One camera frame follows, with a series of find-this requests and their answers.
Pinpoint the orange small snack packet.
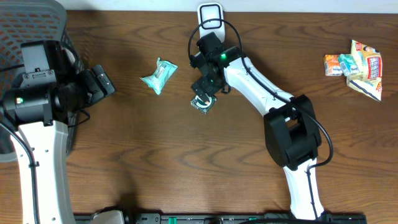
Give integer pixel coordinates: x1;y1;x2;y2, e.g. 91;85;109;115
323;55;343;77

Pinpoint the teal snack packet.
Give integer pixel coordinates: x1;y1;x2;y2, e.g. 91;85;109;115
141;57;178;95

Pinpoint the large white snack bag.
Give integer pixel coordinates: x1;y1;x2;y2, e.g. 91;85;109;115
346;40;382;101

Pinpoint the white barcode scanner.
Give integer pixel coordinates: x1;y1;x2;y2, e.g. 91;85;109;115
197;2;225;43

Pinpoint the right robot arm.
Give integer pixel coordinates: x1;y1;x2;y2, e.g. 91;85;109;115
189;32;324;220

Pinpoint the small teal tissue pack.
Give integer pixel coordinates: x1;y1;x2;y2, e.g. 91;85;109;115
338;54;359;77

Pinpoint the grey plastic mesh basket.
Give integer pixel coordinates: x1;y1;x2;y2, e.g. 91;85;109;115
0;0;85;163

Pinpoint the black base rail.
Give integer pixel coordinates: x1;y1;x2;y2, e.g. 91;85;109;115
74;212;368;224

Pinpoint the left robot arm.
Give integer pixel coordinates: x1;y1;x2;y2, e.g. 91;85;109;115
1;40;116;223

